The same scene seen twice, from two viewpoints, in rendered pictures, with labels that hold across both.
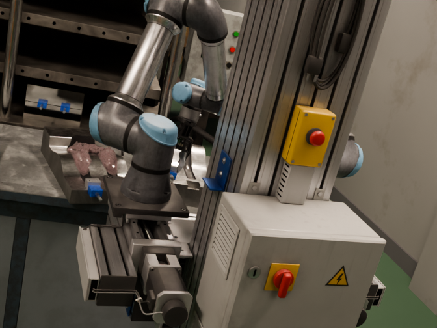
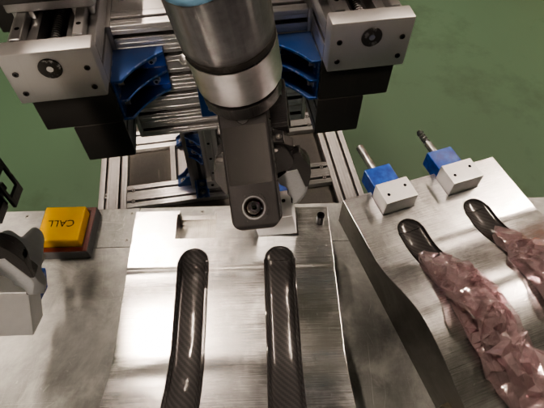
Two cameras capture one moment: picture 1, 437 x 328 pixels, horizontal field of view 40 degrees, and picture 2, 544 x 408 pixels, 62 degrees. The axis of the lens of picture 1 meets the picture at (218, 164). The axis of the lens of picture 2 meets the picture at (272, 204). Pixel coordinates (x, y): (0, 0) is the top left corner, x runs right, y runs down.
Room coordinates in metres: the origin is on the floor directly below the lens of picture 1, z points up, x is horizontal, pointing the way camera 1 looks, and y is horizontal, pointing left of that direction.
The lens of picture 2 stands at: (2.47, 0.25, 1.39)
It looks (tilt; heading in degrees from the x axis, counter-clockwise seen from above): 54 degrees down; 193
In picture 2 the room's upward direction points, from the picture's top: straight up
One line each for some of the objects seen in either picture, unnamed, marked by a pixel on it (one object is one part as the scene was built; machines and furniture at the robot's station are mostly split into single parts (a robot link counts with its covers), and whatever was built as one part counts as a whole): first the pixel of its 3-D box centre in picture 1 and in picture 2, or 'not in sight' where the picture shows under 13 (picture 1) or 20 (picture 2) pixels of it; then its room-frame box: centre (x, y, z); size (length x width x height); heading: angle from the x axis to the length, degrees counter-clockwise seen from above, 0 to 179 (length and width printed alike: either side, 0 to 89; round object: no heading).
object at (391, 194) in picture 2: not in sight; (378, 176); (2.01, 0.31, 0.86); 0.13 x 0.05 x 0.05; 32
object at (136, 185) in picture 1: (148, 177); not in sight; (1.63, 0.19, 1.09); 0.15 x 0.15 x 0.10
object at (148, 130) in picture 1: (153, 140); not in sight; (1.64, 0.20, 1.20); 0.13 x 0.12 x 0.14; 71
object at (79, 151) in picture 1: (92, 153); (533, 312); (2.21, 0.50, 0.90); 0.26 x 0.18 x 0.08; 32
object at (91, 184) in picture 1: (95, 192); (439, 159); (1.95, 0.40, 0.86); 0.13 x 0.05 x 0.05; 32
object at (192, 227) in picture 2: (192, 187); (197, 231); (2.17, 0.08, 0.87); 0.05 x 0.05 x 0.04; 15
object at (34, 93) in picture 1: (58, 92); not in sight; (3.02, 0.91, 0.87); 0.50 x 0.27 x 0.17; 15
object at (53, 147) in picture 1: (88, 163); (524, 327); (2.21, 0.51, 0.86); 0.50 x 0.26 x 0.11; 32
